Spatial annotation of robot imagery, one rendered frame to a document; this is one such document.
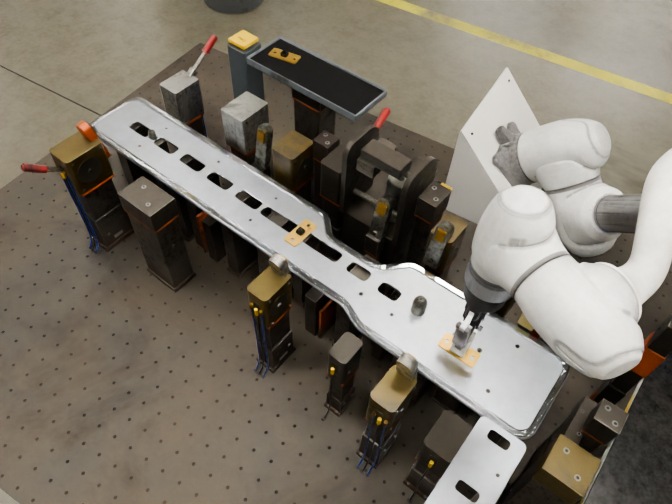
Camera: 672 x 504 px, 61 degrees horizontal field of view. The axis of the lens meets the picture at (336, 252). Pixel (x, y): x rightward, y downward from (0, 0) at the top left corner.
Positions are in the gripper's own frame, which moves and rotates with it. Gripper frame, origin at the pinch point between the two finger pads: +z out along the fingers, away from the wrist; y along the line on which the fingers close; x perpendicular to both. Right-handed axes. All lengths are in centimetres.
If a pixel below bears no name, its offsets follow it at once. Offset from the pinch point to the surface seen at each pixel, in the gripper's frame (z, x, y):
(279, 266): -1.5, 39.2, -10.5
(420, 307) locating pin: 4.5, 11.8, 3.8
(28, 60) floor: 108, 308, 63
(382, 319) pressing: 7.9, 17.3, -2.0
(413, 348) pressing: 7.9, 8.1, -3.6
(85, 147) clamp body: 2, 103, -12
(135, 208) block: 6, 81, -16
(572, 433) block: 7.9, -26.0, 0.7
